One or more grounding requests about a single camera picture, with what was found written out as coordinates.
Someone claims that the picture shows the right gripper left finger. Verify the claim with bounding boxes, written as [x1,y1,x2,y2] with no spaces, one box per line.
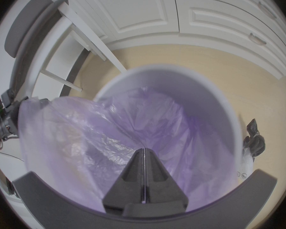
[102,148,145,215]

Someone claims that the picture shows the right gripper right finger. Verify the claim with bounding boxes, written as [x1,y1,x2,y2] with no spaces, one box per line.
[145,148,189,212]

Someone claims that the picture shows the purple plastic bag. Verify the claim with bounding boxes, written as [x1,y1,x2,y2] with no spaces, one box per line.
[18,87,241,214]

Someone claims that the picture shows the black and white wrapper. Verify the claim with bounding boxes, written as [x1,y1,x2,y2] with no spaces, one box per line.
[237,118,266,179]

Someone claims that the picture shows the white trash bin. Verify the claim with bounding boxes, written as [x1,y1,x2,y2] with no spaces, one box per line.
[93,65,242,173]

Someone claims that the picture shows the white chair dark grey pads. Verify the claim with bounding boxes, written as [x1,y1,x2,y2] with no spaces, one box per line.
[4,0,128,100]

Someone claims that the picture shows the white wardrobe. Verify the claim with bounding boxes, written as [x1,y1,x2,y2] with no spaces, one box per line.
[55,0,286,79]

